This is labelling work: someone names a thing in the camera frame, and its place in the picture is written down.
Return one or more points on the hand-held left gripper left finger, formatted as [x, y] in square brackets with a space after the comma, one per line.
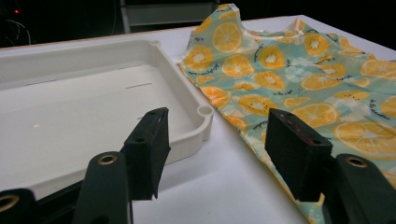
[146, 155]

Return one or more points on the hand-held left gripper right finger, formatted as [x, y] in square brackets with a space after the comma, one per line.
[295, 155]

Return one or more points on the white plastic tray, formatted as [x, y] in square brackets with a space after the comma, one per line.
[77, 102]

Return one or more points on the fruit print cloth bag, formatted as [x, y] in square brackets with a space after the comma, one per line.
[280, 68]

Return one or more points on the black device with red light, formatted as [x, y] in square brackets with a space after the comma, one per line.
[16, 11]

